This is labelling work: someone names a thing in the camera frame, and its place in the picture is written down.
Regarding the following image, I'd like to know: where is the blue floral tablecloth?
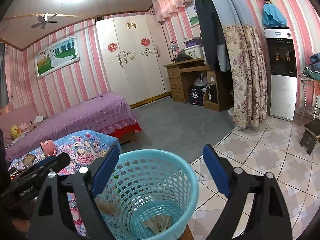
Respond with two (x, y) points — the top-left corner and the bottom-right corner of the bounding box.
(5, 129), (123, 240)

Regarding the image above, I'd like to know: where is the pile of blue clothes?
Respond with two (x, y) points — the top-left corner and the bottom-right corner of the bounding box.
(303, 53), (320, 82)

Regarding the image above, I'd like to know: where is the yellow duck plush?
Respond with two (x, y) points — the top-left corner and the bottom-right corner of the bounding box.
(10, 125), (22, 139)

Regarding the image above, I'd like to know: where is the wooden desk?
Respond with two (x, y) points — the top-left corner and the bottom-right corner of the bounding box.
(164, 57), (234, 112)

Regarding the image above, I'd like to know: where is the white black water dispenser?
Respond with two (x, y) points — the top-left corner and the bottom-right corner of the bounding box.
(264, 27), (298, 122)

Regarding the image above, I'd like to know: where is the brown cardboard piece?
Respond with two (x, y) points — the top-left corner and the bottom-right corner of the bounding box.
(22, 154), (37, 165)

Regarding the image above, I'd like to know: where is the black printed box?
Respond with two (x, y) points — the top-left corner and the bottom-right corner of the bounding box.
(189, 86), (204, 105)

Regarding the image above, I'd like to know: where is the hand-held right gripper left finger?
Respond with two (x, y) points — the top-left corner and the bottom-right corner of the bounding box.
(29, 145), (120, 240)

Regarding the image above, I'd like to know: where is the dark clothes pile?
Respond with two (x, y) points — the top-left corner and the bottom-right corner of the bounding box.
(172, 51), (193, 62)

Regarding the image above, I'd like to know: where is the framed wedding photo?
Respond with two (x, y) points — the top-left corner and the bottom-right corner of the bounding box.
(34, 35), (80, 80)

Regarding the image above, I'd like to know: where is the grey curtain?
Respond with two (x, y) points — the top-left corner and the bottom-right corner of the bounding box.
(0, 42), (10, 108)

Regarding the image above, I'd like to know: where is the blue cloth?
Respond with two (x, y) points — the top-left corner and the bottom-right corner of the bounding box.
(262, 4), (287, 27)

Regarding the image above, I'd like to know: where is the glass side table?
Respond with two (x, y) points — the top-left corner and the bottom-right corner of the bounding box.
(297, 74), (320, 123)

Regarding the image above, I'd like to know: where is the white purple storage box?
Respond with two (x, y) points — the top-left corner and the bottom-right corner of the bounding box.
(184, 39), (205, 58)

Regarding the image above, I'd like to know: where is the small wall picture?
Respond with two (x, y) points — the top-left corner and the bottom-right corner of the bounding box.
(186, 4), (200, 27)

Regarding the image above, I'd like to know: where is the crumpled brown paper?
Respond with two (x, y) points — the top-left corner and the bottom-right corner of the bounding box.
(141, 215), (173, 234)
(96, 197), (117, 217)

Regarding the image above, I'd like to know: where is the white ceiling fan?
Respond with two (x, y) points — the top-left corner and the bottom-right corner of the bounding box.
(31, 13), (58, 30)

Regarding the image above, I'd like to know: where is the pink pillow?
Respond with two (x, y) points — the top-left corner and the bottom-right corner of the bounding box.
(0, 104), (38, 143)

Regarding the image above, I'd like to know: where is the grey hanging shirt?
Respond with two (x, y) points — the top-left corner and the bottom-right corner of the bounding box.
(216, 44), (230, 72)

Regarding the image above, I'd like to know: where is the tall black box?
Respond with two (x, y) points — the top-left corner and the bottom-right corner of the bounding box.
(209, 84), (218, 103)

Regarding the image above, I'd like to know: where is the dark hanging coat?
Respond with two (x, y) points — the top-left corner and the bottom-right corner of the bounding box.
(195, 0), (227, 71)

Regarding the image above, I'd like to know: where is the blue floral door curtain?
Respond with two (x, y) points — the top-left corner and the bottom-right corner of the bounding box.
(204, 0), (268, 128)

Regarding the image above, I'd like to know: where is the desk lamp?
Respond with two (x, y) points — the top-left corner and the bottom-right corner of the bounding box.
(169, 41), (178, 62)

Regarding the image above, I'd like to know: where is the blue plastic mesh basket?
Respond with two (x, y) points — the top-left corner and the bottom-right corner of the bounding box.
(96, 149), (200, 240)

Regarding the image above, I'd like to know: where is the dark wooden stool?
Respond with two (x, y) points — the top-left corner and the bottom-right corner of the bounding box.
(299, 119), (320, 155)

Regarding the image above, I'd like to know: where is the bed with purple cover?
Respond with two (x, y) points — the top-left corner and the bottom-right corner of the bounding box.
(0, 91), (142, 164)

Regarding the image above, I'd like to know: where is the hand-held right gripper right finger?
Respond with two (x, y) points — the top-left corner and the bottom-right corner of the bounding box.
(202, 144), (293, 240)

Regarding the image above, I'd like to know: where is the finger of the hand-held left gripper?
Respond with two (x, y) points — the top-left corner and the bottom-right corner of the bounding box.
(17, 152), (71, 180)

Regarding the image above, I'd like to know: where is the white appliance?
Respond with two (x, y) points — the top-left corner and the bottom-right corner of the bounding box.
(193, 72), (208, 88)

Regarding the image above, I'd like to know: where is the white wardrobe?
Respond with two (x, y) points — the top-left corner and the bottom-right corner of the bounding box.
(95, 14), (172, 107)

